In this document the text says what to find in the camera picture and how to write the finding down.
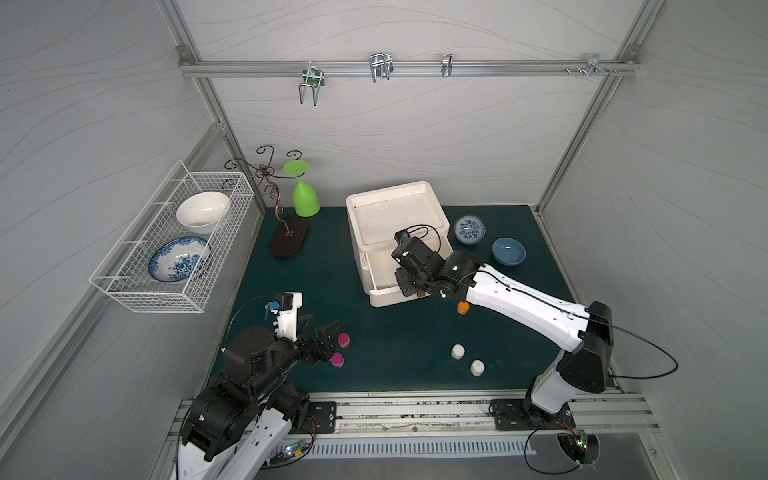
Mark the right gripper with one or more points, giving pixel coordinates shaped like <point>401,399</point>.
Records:
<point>409,264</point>

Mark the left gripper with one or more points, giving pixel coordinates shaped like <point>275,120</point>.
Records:
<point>316,342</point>

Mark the orange paint can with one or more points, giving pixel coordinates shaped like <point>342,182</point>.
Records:
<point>463,308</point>

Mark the white three-drawer cabinet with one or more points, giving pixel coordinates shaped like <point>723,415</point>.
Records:
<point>374,218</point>

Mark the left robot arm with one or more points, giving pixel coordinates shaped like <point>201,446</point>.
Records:
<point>250,417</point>

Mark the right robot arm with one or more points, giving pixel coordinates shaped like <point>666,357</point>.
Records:
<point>583,333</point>

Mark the pink paint can near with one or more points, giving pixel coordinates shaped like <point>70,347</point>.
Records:
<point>337,360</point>

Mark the pink paint can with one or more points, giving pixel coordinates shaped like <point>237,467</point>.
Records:
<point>337,360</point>
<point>343,340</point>

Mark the pink paint can far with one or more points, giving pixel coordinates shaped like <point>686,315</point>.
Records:
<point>343,340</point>

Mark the white paint can left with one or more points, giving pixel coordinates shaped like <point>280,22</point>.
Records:
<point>457,351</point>

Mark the white paint can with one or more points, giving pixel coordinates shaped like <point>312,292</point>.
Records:
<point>457,351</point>
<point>477,368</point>

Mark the white paint can right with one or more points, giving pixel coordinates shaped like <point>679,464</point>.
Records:
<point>477,368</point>

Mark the small blue patterned bowl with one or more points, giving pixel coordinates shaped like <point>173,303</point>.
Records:
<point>469,229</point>

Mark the plain blue bowl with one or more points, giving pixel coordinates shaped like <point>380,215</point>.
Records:
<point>508,251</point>

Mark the dark metal glass rack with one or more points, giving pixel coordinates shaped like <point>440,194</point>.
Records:
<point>292,230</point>

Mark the green upturned wine glass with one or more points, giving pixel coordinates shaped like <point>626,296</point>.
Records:
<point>305,199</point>

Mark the white vent grille strip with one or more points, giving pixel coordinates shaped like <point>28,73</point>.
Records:
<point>423,447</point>

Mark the blue patterned plate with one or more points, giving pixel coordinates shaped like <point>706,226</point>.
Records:
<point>179,260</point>

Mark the white bowl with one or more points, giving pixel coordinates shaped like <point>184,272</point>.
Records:
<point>201,212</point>

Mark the small metal hook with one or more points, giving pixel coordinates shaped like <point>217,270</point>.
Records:
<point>447,65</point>

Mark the metal hook with green tag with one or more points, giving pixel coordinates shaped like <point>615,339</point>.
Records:
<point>313,79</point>

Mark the round electronics board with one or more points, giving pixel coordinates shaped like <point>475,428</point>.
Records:
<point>583,449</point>

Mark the right end metal hook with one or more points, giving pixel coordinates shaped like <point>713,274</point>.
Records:
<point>592,67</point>

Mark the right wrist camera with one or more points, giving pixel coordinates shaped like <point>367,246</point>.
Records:
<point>408,245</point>

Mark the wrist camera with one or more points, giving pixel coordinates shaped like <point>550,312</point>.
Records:
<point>408,245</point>
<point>285,308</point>

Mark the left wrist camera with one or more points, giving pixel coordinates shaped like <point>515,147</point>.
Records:
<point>285,308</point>

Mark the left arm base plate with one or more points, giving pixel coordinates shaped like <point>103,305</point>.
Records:
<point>321,417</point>

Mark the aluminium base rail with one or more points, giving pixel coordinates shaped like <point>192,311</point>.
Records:
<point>453,413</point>

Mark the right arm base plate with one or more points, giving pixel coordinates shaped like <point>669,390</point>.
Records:
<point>522,415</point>

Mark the white wire basket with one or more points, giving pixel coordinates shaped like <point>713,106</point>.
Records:
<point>123,274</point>

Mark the double wire hook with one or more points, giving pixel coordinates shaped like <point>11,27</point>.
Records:
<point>381,66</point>

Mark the aluminium top rail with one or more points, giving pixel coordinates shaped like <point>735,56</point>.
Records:
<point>402,68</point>

